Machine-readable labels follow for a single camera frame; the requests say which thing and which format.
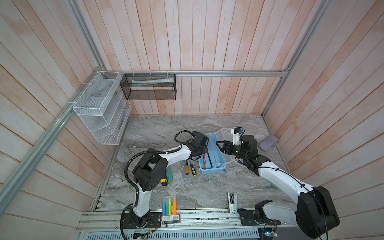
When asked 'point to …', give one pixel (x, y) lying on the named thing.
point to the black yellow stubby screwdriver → (193, 170)
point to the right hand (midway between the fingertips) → (219, 142)
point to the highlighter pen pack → (169, 210)
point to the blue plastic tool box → (215, 160)
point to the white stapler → (232, 202)
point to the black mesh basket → (149, 86)
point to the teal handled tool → (169, 172)
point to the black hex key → (209, 159)
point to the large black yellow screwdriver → (164, 182)
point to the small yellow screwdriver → (187, 167)
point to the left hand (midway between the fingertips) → (205, 150)
